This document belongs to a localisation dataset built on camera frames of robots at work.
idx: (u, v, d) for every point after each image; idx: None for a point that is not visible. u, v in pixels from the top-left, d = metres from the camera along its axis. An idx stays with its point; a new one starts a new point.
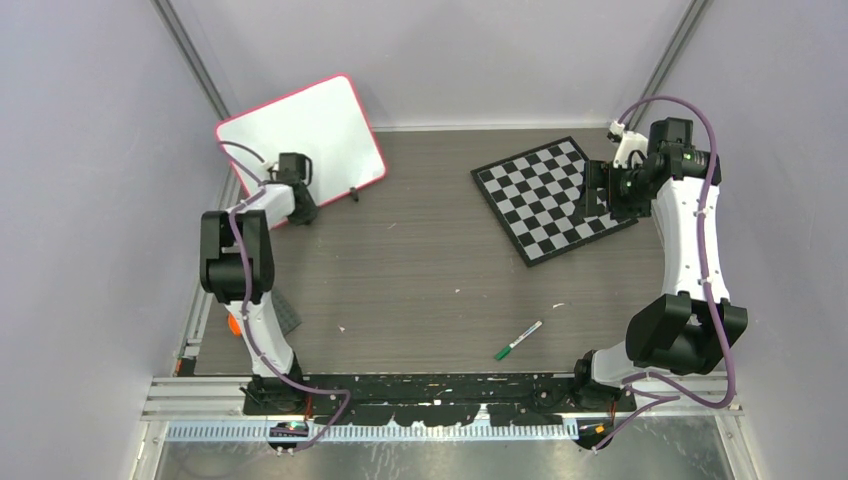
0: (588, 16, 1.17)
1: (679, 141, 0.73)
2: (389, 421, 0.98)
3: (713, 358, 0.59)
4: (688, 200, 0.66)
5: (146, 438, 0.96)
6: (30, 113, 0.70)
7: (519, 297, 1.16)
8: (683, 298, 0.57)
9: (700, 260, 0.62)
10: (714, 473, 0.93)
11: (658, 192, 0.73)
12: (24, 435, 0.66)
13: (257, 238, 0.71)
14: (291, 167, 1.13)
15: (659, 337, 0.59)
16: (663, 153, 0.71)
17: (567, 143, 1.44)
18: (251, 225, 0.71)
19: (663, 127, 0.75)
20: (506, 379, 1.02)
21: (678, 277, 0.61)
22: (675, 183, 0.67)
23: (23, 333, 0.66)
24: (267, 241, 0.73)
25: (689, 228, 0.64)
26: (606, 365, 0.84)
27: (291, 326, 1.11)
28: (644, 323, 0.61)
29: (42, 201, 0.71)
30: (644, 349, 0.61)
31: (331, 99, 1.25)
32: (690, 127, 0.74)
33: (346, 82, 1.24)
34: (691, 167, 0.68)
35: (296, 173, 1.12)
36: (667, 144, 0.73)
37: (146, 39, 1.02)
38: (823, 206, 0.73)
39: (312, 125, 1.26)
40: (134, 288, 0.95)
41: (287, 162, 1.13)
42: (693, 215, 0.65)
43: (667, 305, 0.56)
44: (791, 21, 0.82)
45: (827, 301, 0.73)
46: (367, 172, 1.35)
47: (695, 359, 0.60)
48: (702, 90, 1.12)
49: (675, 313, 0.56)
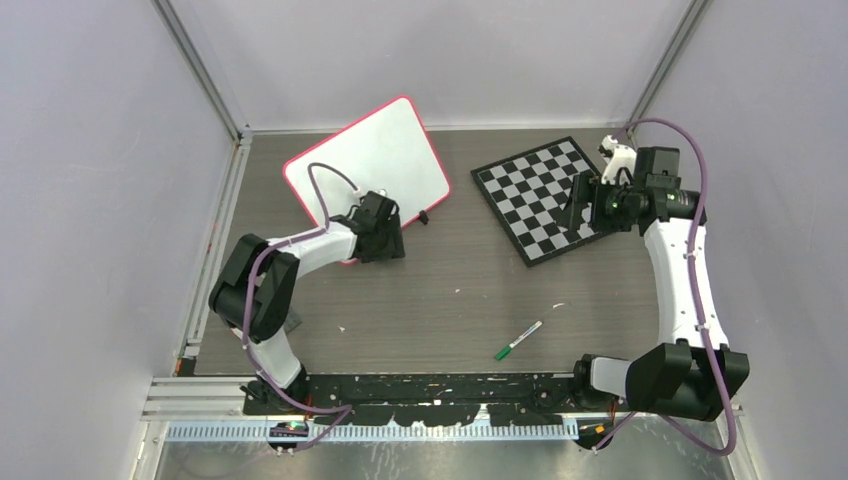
0: (588, 16, 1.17)
1: (664, 173, 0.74)
2: (389, 421, 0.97)
3: (714, 405, 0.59)
4: (676, 242, 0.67)
5: (146, 438, 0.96)
6: (29, 110, 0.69)
7: (519, 297, 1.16)
8: (683, 346, 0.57)
9: (695, 305, 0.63)
10: (714, 473, 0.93)
11: (643, 230, 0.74)
12: (24, 434, 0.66)
13: (272, 287, 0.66)
14: (373, 212, 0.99)
15: (660, 386, 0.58)
16: (647, 193, 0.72)
17: (567, 143, 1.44)
18: (274, 270, 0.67)
19: (650, 157, 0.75)
20: (506, 379, 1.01)
21: (677, 324, 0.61)
22: (662, 225, 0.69)
23: (25, 334, 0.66)
24: (286, 289, 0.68)
25: (682, 272, 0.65)
26: (606, 375, 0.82)
27: (291, 326, 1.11)
28: (644, 371, 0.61)
29: (42, 199, 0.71)
30: (645, 399, 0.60)
31: (398, 124, 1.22)
32: (676, 160, 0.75)
33: (409, 103, 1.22)
34: (676, 208, 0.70)
35: (375, 219, 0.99)
36: (651, 177, 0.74)
37: (147, 38, 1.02)
38: (823, 206, 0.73)
39: (380, 152, 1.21)
40: (134, 288, 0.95)
41: (373, 204, 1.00)
42: (684, 257, 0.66)
43: (668, 355, 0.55)
44: (792, 22, 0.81)
45: (826, 302, 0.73)
46: (431, 195, 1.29)
47: (695, 405, 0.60)
48: (701, 90, 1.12)
49: (677, 364, 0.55)
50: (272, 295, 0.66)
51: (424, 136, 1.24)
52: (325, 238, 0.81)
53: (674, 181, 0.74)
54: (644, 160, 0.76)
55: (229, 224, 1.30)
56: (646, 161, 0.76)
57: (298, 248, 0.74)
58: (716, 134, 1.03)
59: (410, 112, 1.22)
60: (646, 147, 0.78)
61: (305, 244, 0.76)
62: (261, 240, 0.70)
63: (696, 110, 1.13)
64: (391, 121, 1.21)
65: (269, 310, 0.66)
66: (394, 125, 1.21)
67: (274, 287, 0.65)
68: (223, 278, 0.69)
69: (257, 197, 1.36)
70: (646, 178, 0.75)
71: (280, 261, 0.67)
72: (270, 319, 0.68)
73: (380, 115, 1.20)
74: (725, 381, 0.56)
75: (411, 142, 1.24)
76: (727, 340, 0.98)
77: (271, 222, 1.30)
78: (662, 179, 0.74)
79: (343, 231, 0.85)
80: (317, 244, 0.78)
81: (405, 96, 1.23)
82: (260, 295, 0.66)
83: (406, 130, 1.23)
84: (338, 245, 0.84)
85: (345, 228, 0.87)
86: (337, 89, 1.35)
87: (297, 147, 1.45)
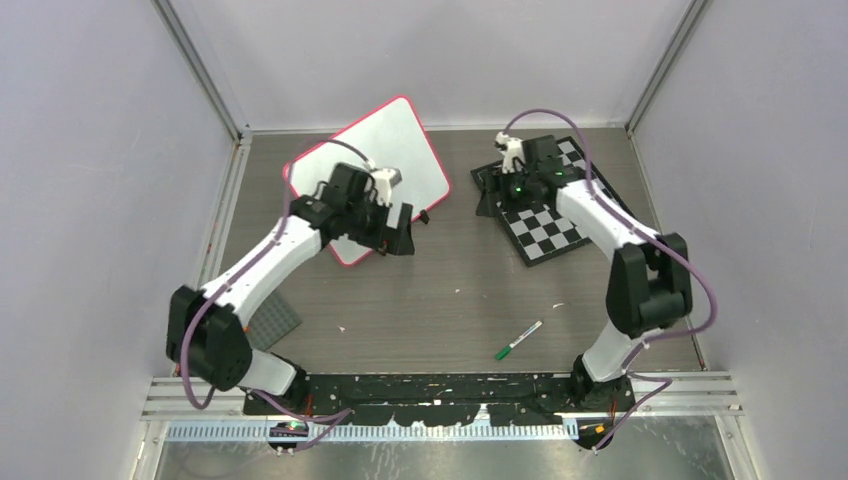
0: (588, 16, 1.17)
1: (550, 157, 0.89)
2: (389, 421, 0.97)
3: (687, 291, 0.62)
4: (579, 194, 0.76)
5: (146, 438, 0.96)
6: (30, 112, 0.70)
7: (520, 297, 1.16)
8: (630, 246, 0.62)
9: (619, 221, 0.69)
10: (713, 472, 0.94)
11: (558, 210, 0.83)
12: (24, 434, 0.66)
13: (213, 356, 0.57)
14: (341, 186, 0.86)
15: (636, 292, 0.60)
16: (543, 178, 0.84)
17: (567, 143, 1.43)
18: (209, 339, 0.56)
19: (536, 147, 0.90)
20: (506, 379, 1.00)
21: (616, 237, 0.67)
22: (564, 190, 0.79)
23: (25, 335, 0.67)
24: (233, 345, 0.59)
25: (597, 208, 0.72)
26: (600, 358, 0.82)
27: (290, 326, 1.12)
28: (617, 293, 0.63)
29: (43, 200, 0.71)
30: (636, 317, 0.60)
31: (399, 124, 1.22)
32: (555, 142, 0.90)
33: (407, 104, 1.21)
34: (568, 179, 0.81)
35: (346, 196, 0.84)
36: (542, 164, 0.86)
37: (146, 39, 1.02)
38: (823, 207, 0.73)
39: (383, 153, 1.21)
40: (134, 288, 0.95)
41: (340, 179, 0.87)
42: (592, 200, 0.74)
43: (625, 258, 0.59)
44: (792, 22, 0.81)
45: (827, 301, 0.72)
46: (433, 193, 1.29)
47: (676, 300, 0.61)
48: (701, 90, 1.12)
49: (635, 260, 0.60)
50: (218, 354, 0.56)
51: (424, 135, 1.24)
52: (276, 257, 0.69)
53: (559, 159, 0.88)
54: (534, 151, 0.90)
55: (229, 225, 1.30)
56: (535, 152, 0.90)
57: (243, 288, 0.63)
58: (717, 134, 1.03)
59: (410, 113, 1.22)
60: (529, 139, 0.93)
61: (252, 278, 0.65)
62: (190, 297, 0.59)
63: (696, 109, 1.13)
64: (391, 123, 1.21)
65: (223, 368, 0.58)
66: (394, 127, 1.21)
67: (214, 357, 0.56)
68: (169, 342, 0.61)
69: (257, 197, 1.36)
70: (539, 165, 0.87)
71: (214, 321, 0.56)
72: (232, 372, 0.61)
73: (380, 115, 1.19)
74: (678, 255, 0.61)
75: (410, 142, 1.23)
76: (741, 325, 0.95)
77: (271, 222, 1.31)
78: (550, 163, 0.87)
79: (299, 234, 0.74)
80: (267, 273, 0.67)
81: (402, 96, 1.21)
82: (206, 358, 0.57)
83: (406, 131, 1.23)
84: (295, 256, 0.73)
85: (306, 226, 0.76)
86: (338, 90, 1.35)
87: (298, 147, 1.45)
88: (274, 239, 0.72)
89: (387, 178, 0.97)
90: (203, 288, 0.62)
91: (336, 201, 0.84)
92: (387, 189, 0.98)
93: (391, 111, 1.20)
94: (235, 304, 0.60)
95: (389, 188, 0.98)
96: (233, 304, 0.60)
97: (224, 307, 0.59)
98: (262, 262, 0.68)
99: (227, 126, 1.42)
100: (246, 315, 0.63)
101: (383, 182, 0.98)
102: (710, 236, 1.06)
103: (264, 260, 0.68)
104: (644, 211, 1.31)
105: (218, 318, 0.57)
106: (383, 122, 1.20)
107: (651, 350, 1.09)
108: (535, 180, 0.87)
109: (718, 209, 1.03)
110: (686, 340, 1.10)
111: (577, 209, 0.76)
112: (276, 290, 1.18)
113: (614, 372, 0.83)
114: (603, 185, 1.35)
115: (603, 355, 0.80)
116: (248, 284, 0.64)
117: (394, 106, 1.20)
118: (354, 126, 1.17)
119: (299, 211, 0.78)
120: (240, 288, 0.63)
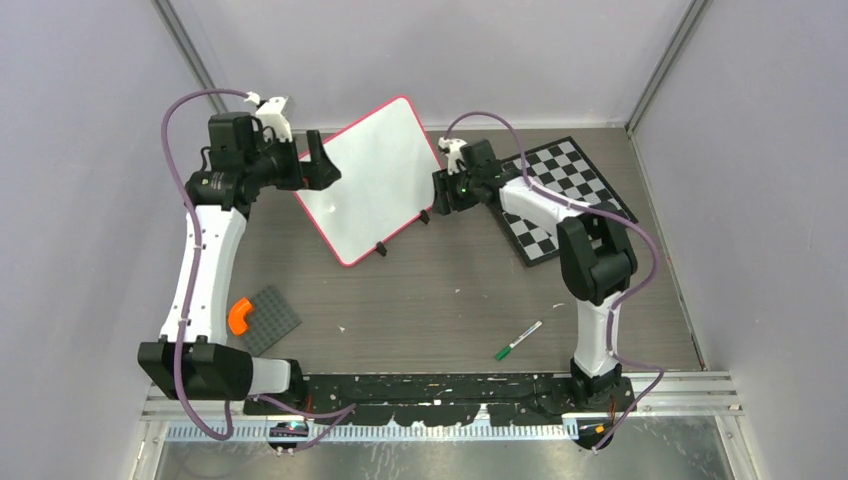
0: (588, 16, 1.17)
1: (489, 162, 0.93)
2: (389, 421, 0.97)
3: (626, 246, 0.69)
4: (519, 187, 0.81)
5: (146, 438, 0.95)
6: (30, 112, 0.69)
7: (521, 297, 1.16)
8: (572, 218, 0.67)
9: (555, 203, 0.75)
10: (714, 473, 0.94)
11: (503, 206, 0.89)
12: (24, 434, 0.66)
13: (220, 382, 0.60)
14: (230, 145, 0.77)
15: (586, 260, 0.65)
16: (485, 185, 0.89)
17: (567, 143, 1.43)
18: (208, 374, 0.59)
19: (472, 154, 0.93)
20: (506, 379, 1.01)
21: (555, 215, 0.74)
22: (506, 188, 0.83)
23: (25, 335, 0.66)
24: (228, 363, 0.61)
25: (536, 197, 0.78)
26: (583, 347, 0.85)
27: (290, 326, 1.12)
28: (569, 264, 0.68)
29: (43, 199, 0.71)
30: (591, 282, 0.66)
31: (398, 124, 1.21)
32: (489, 144, 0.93)
33: (407, 103, 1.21)
34: (507, 179, 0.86)
35: (240, 153, 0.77)
36: (480, 170, 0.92)
37: (145, 38, 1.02)
38: (823, 207, 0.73)
39: (382, 152, 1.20)
40: (133, 287, 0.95)
41: (223, 136, 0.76)
42: (529, 191, 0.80)
43: (568, 229, 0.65)
44: (792, 22, 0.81)
45: (827, 300, 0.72)
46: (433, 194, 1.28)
47: (619, 258, 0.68)
48: (700, 90, 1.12)
49: (576, 229, 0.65)
50: (219, 376, 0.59)
51: (424, 135, 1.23)
52: (212, 265, 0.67)
53: (498, 164, 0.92)
54: (472, 157, 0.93)
55: None
56: (474, 160, 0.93)
57: (201, 311, 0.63)
58: (717, 134, 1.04)
59: (410, 112, 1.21)
60: (467, 145, 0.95)
61: (203, 297, 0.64)
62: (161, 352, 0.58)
63: (696, 110, 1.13)
64: (391, 122, 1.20)
65: (229, 381, 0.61)
66: (394, 126, 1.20)
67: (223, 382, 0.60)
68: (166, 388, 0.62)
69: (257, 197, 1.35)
70: (478, 172, 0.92)
71: (198, 358, 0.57)
72: (237, 378, 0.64)
73: (380, 114, 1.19)
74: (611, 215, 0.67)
75: (410, 142, 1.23)
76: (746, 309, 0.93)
77: (271, 222, 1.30)
78: (489, 169, 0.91)
79: (217, 224, 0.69)
80: (214, 283, 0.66)
81: (402, 96, 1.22)
82: (209, 383, 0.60)
83: (406, 130, 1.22)
84: (228, 247, 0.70)
85: (219, 211, 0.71)
86: (338, 90, 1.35)
87: (298, 147, 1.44)
88: (197, 245, 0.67)
89: (277, 112, 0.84)
90: (163, 335, 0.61)
91: (232, 161, 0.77)
92: (283, 123, 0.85)
93: (391, 111, 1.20)
94: (205, 335, 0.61)
95: (285, 121, 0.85)
96: (204, 335, 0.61)
97: (199, 342, 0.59)
98: (201, 276, 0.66)
99: None
100: (219, 333, 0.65)
101: (274, 118, 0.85)
102: (710, 236, 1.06)
103: (201, 274, 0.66)
104: (645, 211, 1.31)
105: (198, 352, 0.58)
106: (383, 121, 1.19)
107: (651, 350, 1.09)
108: (477, 185, 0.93)
109: (718, 209, 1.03)
110: (686, 341, 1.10)
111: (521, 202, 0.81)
112: (276, 290, 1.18)
113: (604, 360, 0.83)
114: (603, 185, 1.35)
115: (587, 342, 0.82)
116: (203, 306, 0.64)
117: (395, 106, 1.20)
118: (354, 125, 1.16)
119: (203, 195, 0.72)
120: (198, 315, 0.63)
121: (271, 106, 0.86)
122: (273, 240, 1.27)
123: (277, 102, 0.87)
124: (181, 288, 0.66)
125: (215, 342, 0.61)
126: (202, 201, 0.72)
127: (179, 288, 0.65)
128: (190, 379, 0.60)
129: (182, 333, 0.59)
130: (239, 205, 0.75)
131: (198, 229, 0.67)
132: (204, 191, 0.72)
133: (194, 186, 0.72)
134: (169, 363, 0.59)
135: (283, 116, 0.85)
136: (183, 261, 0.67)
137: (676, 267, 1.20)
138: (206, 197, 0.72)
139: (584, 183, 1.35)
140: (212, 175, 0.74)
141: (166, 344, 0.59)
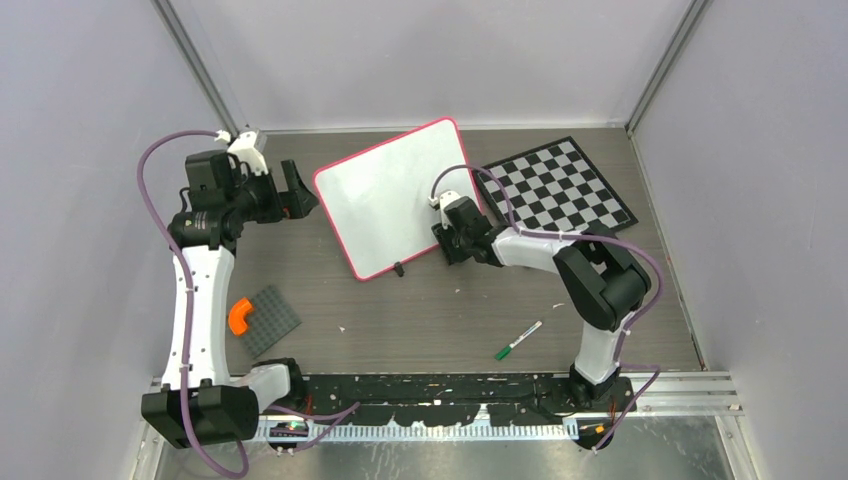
0: (589, 16, 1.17)
1: (476, 220, 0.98)
2: (389, 421, 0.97)
3: (627, 262, 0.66)
4: (510, 236, 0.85)
5: (146, 438, 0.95)
6: (29, 110, 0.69)
7: (521, 297, 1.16)
8: (567, 248, 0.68)
9: (543, 239, 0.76)
10: (713, 473, 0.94)
11: (503, 262, 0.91)
12: (25, 432, 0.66)
13: (229, 422, 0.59)
14: (210, 183, 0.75)
15: (593, 286, 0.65)
16: (480, 245, 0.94)
17: (567, 143, 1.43)
18: (216, 417, 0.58)
19: (457, 214, 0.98)
20: (507, 379, 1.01)
21: (549, 248, 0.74)
22: (499, 243, 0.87)
23: (27, 335, 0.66)
24: (236, 403, 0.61)
25: (525, 240, 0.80)
26: (591, 359, 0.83)
27: (290, 326, 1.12)
28: (579, 294, 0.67)
29: (42, 197, 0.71)
30: (607, 308, 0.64)
31: (440, 145, 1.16)
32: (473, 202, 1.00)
33: (452, 126, 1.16)
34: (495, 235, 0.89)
35: (220, 191, 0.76)
36: (469, 230, 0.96)
37: (144, 38, 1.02)
38: (824, 207, 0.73)
39: (416, 172, 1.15)
40: (134, 287, 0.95)
41: (201, 175, 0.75)
42: (519, 236, 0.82)
43: (565, 259, 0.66)
44: (791, 22, 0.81)
45: (827, 300, 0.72)
46: None
47: (629, 277, 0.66)
48: (699, 91, 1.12)
49: (573, 257, 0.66)
50: (227, 418, 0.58)
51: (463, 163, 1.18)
52: (208, 306, 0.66)
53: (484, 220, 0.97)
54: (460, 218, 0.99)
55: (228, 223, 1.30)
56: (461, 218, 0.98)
57: (201, 355, 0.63)
58: (717, 134, 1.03)
59: (454, 136, 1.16)
60: (453, 207, 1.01)
61: (202, 340, 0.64)
62: (166, 403, 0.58)
63: (696, 110, 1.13)
64: (433, 144, 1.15)
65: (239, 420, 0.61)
66: (434, 147, 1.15)
67: (232, 421, 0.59)
68: (174, 436, 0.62)
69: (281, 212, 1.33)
70: (468, 230, 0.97)
71: (206, 402, 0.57)
72: (245, 415, 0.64)
73: (421, 134, 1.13)
74: (608, 239, 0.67)
75: (443, 163, 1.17)
76: (748, 309, 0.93)
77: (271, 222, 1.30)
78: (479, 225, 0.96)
79: (206, 264, 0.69)
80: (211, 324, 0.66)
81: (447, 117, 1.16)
82: (217, 426, 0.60)
83: (445, 151, 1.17)
84: (220, 285, 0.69)
85: (206, 250, 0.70)
86: (338, 89, 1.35)
87: (299, 146, 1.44)
88: (188, 288, 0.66)
89: (250, 146, 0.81)
90: (166, 384, 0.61)
91: (213, 201, 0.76)
92: (257, 157, 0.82)
93: (433, 132, 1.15)
94: (209, 377, 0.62)
95: (260, 154, 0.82)
96: (208, 377, 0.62)
97: (204, 386, 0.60)
98: (197, 319, 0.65)
99: (226, 125, 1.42)
100: (223, 372, 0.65)
101: (248, 153, 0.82)
102: (710, 237, 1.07)
103: (196, 317, 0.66)
104: (645, 212, 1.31)
105: (204, 397, 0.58)
106: (424, 142, 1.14)
107: (651, 350, 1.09)
108: (469, 244, 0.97)
109: (718, 209, 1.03)
110: (686, 341, 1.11)
111: (513, 247, 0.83)
112: (276, 289, 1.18)
113: (607, 368, 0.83)
114: (603, 185, 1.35)
115: (594, 354, 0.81)
116: (203, 350, 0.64)
117: (438, 127, 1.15)
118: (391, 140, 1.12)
119: (187, 236, 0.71)
120: (198, 359, 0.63)
121: (243, 140, 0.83)
122: (273, 239, 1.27)
123: (249, 136, 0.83)
124: (179, 334, 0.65)
125: (219, 384, 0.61)
126: (187, 244, 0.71)
127: (176, 334, 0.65)
128: (197, 426, 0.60)
129: (185, 379, 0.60)
130: (226, 242, 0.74)
131: (187, 272, 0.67)
132: (189, 233, 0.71)
133: (177, 228, 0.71)
134: (175, 410, 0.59)
135: (257, 149, 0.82)
136: (176, 305, 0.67)
137: (676, 267, 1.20)
138: (191, 238, 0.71)
139: (584, 183, 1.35)
140: (194, 215, 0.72)
141: (169, 392, 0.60)
